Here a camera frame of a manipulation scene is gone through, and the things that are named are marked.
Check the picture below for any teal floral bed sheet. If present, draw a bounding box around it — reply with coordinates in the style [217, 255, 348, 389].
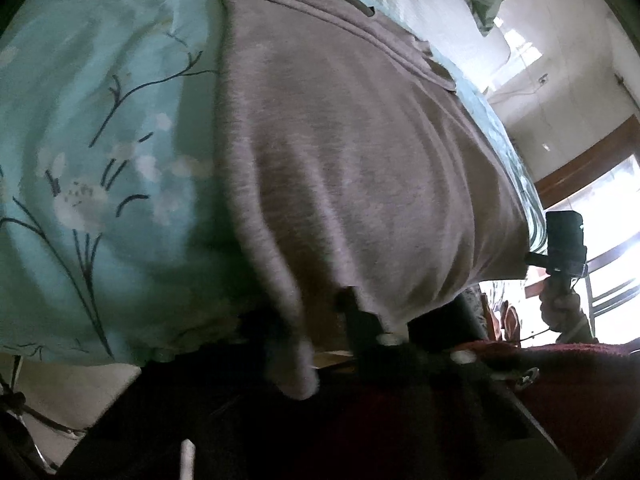
[1, 0, 546, 365]

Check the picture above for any white striped blanket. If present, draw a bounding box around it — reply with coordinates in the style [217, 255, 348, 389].
[361, 0, 511, 92]

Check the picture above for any mauve knit garment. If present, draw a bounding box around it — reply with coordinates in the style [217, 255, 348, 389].
[218, 0, 529, 399]

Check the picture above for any brown wooden window frame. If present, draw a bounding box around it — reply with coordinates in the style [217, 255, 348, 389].
[535, 116, 639, 209]

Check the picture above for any right hand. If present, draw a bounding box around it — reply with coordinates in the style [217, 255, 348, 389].
[539, 276, 582, 333]

